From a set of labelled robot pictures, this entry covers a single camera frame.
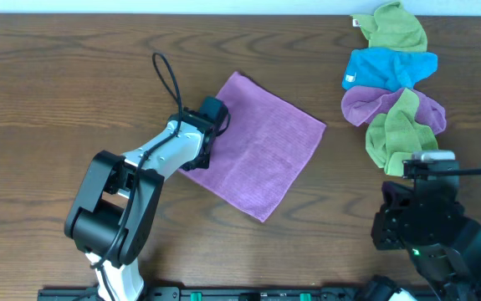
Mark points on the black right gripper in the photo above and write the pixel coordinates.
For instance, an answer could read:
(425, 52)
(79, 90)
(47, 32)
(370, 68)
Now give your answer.
(396, 197)

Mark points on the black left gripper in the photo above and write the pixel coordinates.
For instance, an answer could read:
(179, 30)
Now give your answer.
(201, 163)

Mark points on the purple microfiber cloth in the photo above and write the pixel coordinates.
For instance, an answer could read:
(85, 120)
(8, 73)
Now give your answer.
(267, 144)

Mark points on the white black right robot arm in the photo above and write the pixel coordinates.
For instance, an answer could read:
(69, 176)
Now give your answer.
(452, 268)

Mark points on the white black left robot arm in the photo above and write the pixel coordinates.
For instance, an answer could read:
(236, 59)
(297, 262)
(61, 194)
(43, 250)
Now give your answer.
(113, 211)

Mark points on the lower green microfiber cloth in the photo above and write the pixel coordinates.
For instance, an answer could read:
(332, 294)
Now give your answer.
(393, 137)

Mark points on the green microfiber cloth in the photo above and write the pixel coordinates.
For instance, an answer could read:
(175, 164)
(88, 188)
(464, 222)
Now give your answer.
(392, 26)
(393, 137)

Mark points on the crumpled purple cloth in pile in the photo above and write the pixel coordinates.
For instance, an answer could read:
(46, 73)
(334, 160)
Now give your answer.
(362, 104)

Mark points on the blue microfiber cloth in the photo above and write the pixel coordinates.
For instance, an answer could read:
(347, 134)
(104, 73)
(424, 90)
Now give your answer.
(388, 69)

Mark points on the upper green microfiber cloth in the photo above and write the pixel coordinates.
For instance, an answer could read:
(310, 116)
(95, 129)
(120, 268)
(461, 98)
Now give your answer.
(392, 26)

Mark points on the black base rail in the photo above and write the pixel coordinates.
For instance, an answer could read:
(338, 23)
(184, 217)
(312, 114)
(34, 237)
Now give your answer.
(209, 294)

